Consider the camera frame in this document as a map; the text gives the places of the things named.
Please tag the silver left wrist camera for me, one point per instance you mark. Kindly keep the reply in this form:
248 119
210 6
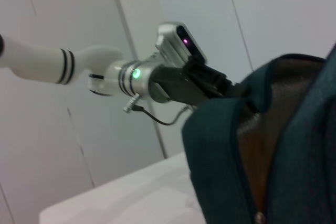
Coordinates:
181 44

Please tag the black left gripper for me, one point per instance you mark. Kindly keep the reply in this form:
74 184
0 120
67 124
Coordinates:
183 85

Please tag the dark teal insulated lunch bag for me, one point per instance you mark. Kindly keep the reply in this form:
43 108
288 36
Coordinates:
288 142

